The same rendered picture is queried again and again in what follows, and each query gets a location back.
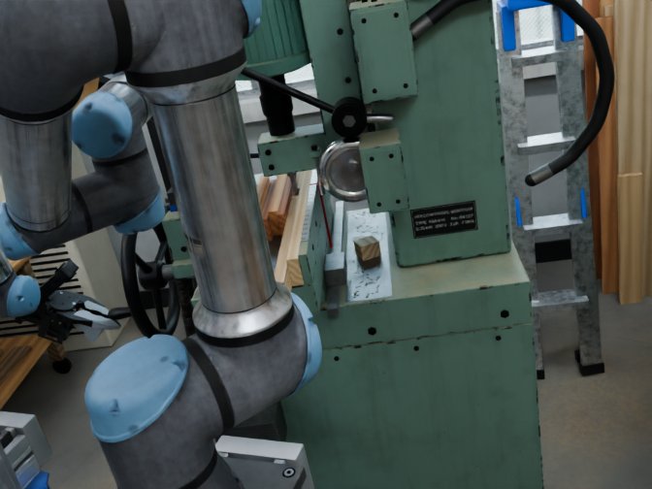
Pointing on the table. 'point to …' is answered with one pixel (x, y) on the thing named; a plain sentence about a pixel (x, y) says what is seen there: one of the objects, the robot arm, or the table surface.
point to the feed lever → (347, 108)
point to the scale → (309, 208)
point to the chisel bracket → (290, 150)
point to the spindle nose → (277, 109)
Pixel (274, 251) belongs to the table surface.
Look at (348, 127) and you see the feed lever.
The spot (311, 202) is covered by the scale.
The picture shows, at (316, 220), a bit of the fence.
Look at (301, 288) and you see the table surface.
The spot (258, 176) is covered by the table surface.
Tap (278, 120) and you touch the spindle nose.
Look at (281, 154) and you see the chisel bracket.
